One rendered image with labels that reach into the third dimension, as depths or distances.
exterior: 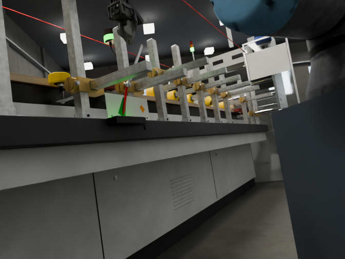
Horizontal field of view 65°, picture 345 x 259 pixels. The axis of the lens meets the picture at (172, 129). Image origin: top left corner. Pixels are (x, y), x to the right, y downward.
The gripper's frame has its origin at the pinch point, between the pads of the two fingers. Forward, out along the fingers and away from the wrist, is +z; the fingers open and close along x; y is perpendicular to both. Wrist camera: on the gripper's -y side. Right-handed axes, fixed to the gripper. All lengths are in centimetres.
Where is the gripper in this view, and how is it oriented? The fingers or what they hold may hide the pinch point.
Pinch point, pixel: (130, 42)
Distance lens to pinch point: 116.0
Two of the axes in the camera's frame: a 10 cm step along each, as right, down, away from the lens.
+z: 1.6, 9.8, -0.8
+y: -5.1, 0.1, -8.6
